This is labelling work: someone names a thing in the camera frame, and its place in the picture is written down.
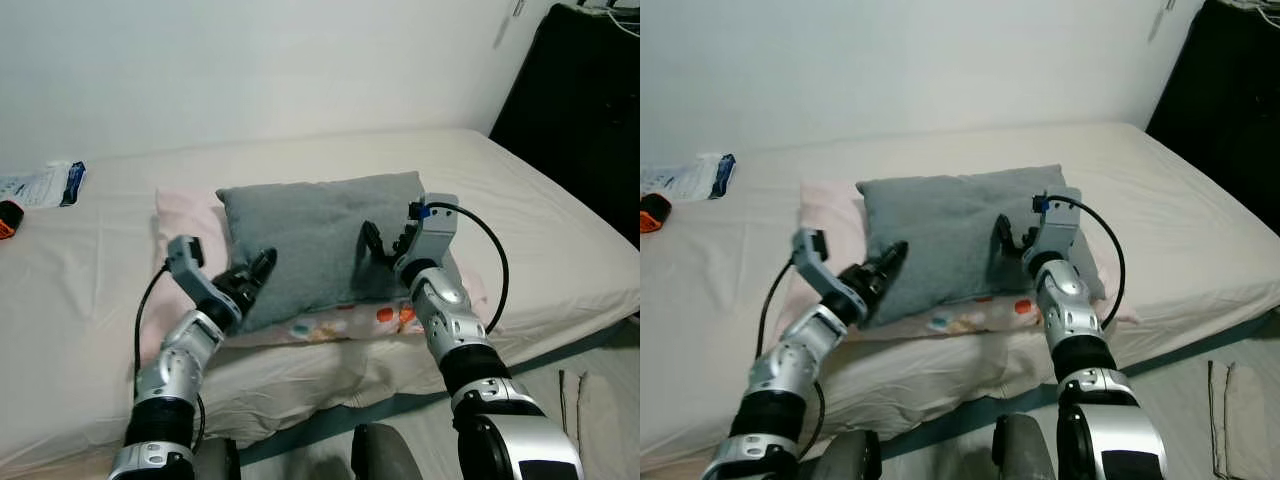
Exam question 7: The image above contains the grey pillow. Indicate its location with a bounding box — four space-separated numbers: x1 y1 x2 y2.
856 165 1107 329
216 171 467 335

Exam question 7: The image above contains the pink patterned pillow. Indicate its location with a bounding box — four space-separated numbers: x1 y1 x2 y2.
138 187 491 363
785 180 1141 349

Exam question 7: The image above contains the bed with cream sheet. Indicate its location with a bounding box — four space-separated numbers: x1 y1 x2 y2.
640 122 1280 471
0 127 641 477

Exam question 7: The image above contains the dark grey robot left leg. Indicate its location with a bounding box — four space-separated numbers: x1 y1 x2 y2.
810 430 883 480
195 437 242 480

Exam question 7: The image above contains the white and blue package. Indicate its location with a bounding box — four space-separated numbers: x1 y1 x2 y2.
640 152 738 202
0 160 88 210

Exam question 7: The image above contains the tall black cabinet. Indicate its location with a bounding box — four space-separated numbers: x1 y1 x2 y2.
488 0 641 251
1145 0 1280 239

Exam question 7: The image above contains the beige folded bag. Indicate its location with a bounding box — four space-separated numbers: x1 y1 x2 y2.
558 370 620 473
1205 360 1274 479

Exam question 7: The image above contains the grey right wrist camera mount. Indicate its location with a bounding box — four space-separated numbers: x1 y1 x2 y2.
1030 195 1084 267
395 193 461 283

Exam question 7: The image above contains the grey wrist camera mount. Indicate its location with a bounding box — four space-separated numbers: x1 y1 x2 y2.
1030 195 1084 267
166 235 242 331
395 193 461 283
792 228 869 313

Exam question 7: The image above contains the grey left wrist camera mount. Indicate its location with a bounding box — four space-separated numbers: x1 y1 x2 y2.
166 235 242 331
792 228 869 313

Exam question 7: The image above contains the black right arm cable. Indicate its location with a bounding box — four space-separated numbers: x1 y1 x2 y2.
428 202 511 336
1044 195 1128 332

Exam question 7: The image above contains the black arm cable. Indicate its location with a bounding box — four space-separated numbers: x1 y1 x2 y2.
756 256 827 463
1044 195 1128 332
133 262 207 453
428 202 511 336

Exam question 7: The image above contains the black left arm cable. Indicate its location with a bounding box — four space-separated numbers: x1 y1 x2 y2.
756 256 827 463
133 262 207 453

